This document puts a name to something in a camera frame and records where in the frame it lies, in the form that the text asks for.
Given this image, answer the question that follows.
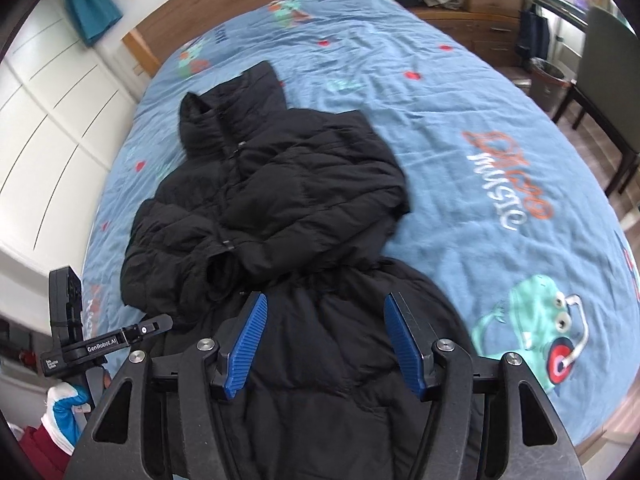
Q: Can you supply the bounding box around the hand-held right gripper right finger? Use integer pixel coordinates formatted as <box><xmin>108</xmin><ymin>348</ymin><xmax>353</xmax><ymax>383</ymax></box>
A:
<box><xmin>382</xmin><ymin>291</ymin><xmax>588</xmax><ymax>480</ymax></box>

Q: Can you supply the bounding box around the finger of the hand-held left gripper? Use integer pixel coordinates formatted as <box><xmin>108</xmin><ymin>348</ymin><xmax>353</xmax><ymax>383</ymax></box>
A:
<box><xmin>120</xmin><ymin>313</ymin><xmax>174</xmax><ymax>347</ymax></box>

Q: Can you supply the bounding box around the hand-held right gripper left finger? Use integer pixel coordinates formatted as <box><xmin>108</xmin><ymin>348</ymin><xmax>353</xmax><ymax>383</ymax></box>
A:
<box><xmin>65</xmin><ymin>292</ymin><xmax>268</xmax><ymax>480</ymax></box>

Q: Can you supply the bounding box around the black puffer jacket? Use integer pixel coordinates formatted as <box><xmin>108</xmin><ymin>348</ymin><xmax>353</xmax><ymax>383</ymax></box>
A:
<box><xmin>120</xmin><ymin>60</ymin><xmax>482</xmax><ymax>480</ymax></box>

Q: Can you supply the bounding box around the person's left hand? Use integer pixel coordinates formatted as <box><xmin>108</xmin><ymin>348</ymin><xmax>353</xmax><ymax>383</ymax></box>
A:
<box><xmin>41</xmin><ymin>381</ymin><xmax>94</xmax><ymax>457</ymax></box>

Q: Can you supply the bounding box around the white wardrobe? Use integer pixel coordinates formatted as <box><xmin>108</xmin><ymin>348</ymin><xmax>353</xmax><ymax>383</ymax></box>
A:
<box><xmin>0</xmin><ymin>5</ymin><xmax>147</xmax><ymax>273</ymax></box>

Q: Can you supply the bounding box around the blue printed bed sheet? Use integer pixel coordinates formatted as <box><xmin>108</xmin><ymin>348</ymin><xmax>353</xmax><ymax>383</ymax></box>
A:
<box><xmin>80</xmin><ymin>0</ymin><xmax>640</xmax><ymax>453</ymax></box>

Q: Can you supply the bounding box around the dark trash bin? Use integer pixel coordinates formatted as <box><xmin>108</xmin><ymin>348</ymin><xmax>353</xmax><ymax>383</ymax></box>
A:
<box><xmin>527</xmin><ymin>57</ymin><xmax>572</xmax><ymax>114</ymax></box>

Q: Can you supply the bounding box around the teal hanging cloth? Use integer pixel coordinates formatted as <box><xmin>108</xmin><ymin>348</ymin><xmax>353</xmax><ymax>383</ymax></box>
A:
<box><xmin>60</xmin><ymin>0</ymin><xmax>124</xmax><ymax>47</ymax></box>

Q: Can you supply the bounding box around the dark hanging bag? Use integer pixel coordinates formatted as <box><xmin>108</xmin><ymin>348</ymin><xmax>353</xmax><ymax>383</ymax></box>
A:
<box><xmin>515</xmin><ymin>7</ymin><xmax>552</xmax><ymax>62</ymax></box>

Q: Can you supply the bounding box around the wooden chest of drawers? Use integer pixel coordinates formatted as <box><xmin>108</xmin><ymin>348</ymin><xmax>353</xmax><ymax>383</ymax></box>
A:
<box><xmin>411</xmin><ymin>0</ymin><xmax>532</xmax><ymax>68</ymax></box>

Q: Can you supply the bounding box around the dark wooden chair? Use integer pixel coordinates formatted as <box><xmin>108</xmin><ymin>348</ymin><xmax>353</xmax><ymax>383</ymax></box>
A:
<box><xmin>552</xmin><ymin>5</ymin><xmax>640</xmax><ymax>196</ymax></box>

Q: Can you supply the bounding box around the wooden bed frame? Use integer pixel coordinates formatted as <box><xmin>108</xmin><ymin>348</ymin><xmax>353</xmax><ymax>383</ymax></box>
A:
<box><xmin>122</xmin><ymin>0</ymin><xmax>640</xmax><ymax>461</ymax></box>

